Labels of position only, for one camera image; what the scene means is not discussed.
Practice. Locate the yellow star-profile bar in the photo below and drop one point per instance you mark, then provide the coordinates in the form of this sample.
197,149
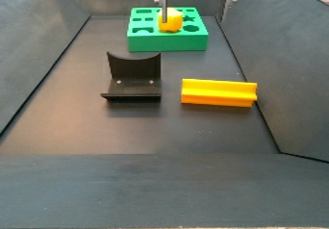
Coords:
221,93

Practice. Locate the black L-shaped fixture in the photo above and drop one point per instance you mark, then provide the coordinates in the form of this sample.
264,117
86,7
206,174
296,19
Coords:
135,78

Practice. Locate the yellow pentagon prism block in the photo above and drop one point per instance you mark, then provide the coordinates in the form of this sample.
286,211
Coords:
174,21

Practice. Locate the green foam shape-sorter block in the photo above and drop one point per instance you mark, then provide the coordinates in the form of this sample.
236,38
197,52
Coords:
146,38

